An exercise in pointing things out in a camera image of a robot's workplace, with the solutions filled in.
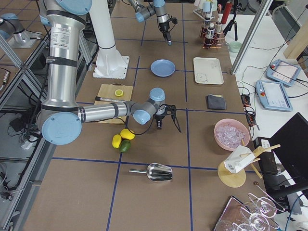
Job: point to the green lime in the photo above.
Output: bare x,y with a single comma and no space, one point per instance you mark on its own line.
125,146

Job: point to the wooden cutting board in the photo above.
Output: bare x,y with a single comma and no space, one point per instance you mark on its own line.
107,91

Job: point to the clear glass cups tray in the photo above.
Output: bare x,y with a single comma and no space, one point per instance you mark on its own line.
257,214

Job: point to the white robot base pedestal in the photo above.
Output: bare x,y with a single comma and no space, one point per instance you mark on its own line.
109,63

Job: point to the white wire cup rack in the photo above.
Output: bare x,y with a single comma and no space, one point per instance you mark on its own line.
205,8

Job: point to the blue teach pendant far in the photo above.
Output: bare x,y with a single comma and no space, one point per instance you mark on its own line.
283,72

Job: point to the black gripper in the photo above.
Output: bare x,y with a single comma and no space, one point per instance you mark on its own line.
159,118
163,27

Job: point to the lemon half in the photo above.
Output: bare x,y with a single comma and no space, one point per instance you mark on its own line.
119,93

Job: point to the black monitor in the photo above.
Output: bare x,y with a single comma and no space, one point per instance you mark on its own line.
293,154

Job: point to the blue teach pendant near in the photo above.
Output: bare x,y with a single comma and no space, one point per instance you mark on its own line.
273,96

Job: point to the blue plastic plate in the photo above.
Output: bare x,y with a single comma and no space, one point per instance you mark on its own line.
163,68

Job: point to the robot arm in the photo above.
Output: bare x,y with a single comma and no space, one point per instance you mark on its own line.
60,119
157,8

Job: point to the cream bear tray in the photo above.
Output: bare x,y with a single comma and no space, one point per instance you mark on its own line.
207,71

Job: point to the black mini tripod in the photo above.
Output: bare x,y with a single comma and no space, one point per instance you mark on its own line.
233,22

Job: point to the blue teach pendant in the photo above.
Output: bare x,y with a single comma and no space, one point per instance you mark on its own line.
283,72
273,96

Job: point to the wooden stand with round base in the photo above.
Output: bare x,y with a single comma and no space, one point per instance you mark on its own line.
238,179

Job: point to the grey folded cloth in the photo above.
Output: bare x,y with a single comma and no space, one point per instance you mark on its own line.
215,102

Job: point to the metal ice scoop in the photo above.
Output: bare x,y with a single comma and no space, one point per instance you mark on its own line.
156,172

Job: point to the whole lemon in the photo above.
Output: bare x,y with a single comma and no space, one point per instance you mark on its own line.
127,134
116,141

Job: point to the whole lemon upper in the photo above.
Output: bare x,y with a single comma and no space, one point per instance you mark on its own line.
127,134

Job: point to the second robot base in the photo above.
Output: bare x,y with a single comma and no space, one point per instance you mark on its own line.
12,30

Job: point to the green bowl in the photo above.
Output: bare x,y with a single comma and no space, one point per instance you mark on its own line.
235,46

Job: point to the pink bowl of ice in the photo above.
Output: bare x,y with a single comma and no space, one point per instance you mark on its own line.
230,133

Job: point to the whole lemon lower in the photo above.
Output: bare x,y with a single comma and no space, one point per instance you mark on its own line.
116,141

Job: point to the white carton on stand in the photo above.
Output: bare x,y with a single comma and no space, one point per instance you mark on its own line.
238,159

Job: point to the steel muddler stick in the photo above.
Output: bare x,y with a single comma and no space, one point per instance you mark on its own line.
97,98

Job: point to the aluminium frame post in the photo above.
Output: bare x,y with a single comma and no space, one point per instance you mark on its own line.
265,4

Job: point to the copper wire bottle rack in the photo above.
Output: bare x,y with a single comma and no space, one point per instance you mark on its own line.
212,34

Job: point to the red cylinder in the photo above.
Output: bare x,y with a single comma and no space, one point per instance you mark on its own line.
227,10

